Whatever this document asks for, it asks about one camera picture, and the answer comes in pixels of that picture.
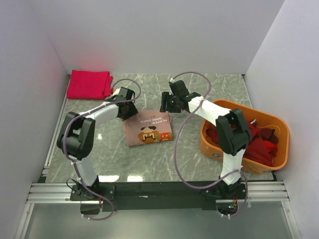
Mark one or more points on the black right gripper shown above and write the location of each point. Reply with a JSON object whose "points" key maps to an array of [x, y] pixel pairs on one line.
{"points": [[166, 98]]}

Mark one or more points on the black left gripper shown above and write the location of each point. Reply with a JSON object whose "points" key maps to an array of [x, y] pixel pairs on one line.
{"points": [[133, 111]]}

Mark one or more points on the pink t shirt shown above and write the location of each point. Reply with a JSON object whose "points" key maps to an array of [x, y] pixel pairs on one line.
{"points": [[147, 127]]}

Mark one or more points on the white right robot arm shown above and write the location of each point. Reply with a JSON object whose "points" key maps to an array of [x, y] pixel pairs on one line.
{"points": [[232, 130]]}

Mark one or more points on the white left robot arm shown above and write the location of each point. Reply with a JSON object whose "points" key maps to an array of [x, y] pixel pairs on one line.
{"points": [[76, 138]]}

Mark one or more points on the folded magenta t shirt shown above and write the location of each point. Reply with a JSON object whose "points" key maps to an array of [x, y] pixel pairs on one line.
{"points": [[87, 85]]}

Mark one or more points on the orange plastic bin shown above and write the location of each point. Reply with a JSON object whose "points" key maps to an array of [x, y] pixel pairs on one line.
{"points": [[263, 120]]}

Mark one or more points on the black base beam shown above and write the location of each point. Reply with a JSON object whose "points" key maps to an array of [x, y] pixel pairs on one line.
{"points": [[167, 195]]}

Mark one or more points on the dark red t shirt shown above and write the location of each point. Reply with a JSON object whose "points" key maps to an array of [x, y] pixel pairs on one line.
{"points": [[256, 150]]}

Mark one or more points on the bright red t shirt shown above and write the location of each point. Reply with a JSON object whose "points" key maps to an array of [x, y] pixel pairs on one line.
{"points": [[270, 148]]}

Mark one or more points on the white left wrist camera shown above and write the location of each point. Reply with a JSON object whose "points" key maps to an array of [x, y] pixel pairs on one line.
{"points": [[115, 91]]}

